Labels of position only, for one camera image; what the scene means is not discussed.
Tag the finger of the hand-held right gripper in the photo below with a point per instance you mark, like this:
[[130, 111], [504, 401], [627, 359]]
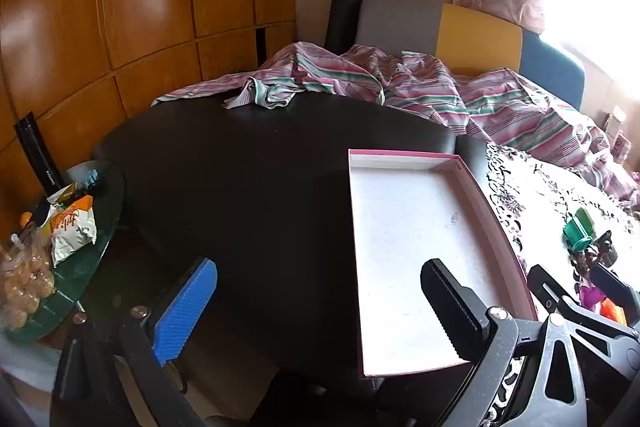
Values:
[[612, 284], [550, 294]]

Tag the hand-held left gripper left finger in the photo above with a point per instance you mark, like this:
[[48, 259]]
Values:
[[185, 307]]

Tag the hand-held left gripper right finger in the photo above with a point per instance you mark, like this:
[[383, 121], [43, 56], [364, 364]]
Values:
[[452, 309]]

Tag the green plastic item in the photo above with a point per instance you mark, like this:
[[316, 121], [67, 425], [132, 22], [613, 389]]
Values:
[[579, 232]]

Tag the pink shallow box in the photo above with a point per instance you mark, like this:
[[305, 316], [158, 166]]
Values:
[[415, 247]]

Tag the small purple item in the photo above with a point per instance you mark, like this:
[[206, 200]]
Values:
[[591, 295]]

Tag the white embroidered floral tablecloth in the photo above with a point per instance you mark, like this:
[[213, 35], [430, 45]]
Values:
[[540, 207]]

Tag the round green glass table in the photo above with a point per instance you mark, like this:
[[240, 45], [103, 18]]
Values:
[[97, 227]]

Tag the purple carton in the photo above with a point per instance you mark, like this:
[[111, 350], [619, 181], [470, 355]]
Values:
[[622, 148]]

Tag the orange white snack bag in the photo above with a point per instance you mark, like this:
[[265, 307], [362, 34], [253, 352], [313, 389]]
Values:
[[70, 227]]

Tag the clear bag of round snacks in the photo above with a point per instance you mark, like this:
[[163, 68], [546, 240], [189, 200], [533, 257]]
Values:
[[22, 282]]

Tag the tall white carton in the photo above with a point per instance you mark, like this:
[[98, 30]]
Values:
[[616, 118]]

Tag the small orange fruit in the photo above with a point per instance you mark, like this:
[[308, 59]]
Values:
[[25, 218]]

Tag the long black box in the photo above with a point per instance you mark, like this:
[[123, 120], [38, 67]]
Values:
[[37, 147]]

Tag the striped pink green blanket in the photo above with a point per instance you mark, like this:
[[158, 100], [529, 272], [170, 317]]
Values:
[[425, 87]]

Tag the grey yellow blue headboard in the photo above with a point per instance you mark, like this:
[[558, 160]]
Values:
[[480, 32]]

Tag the black rolled mat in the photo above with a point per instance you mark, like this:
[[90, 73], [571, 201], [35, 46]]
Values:
[[345, 12]]

